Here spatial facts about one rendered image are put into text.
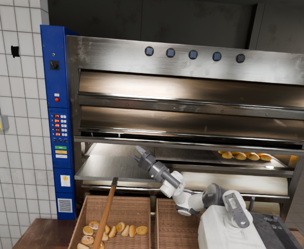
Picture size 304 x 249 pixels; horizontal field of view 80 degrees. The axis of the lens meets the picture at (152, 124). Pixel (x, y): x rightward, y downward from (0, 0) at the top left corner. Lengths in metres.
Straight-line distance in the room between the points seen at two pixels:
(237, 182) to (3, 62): 2.05
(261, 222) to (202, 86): 0.94
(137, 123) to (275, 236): 1.03
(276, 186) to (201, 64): 1.25
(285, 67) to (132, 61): 1.10
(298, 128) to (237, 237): 1.28
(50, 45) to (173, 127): 1.04
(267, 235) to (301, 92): 1.23
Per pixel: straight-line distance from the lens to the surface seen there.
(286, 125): 1.80
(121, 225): 1.74
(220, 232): 0.75
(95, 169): 1.44
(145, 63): 1.36
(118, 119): 1.43
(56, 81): 1.49
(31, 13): 1.61
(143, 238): 1.76
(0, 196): 2.17
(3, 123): 1.75
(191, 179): 1.68
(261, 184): 1.93
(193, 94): 1.40
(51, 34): 1.50
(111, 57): 1.39
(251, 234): 0.79
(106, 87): 1.39
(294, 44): 5.27
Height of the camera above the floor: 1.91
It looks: 16 degrees down
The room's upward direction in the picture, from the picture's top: 4 degrees clockwise
